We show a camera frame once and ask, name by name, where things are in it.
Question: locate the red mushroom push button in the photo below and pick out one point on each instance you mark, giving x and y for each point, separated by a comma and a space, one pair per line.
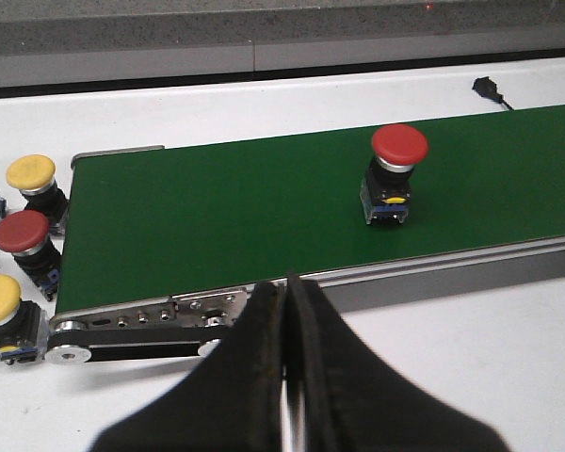
386, 191

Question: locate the grey stone slab right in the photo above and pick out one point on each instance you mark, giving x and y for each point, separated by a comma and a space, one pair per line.
408, 19

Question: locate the yellow push button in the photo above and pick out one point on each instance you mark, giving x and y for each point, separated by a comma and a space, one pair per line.
23, 325
33, 176

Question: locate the green conveyor belt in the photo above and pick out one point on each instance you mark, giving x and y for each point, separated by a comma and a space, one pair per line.
149, 224

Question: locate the grey stone slab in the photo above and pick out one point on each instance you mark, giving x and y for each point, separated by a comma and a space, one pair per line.
50, 27
408, 19

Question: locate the yellow push button far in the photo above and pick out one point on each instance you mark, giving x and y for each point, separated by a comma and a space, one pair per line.
33, 176

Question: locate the black drive belt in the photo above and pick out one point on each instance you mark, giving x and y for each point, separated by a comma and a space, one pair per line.
72, 347

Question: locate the aluminium conveyor frame rail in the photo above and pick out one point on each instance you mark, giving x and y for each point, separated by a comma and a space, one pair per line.
350, 288

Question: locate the grey stone slab left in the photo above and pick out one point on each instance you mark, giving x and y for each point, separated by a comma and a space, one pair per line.
50, 27

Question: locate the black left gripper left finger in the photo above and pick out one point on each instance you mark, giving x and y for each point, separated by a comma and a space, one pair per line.
230, 402

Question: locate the yellow push button near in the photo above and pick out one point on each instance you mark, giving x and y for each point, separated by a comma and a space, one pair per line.
23, 325

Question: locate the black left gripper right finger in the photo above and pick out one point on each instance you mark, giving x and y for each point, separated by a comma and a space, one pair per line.
345, 398

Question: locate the black sensor with cable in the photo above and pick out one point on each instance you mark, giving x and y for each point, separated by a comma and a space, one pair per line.
487, 89

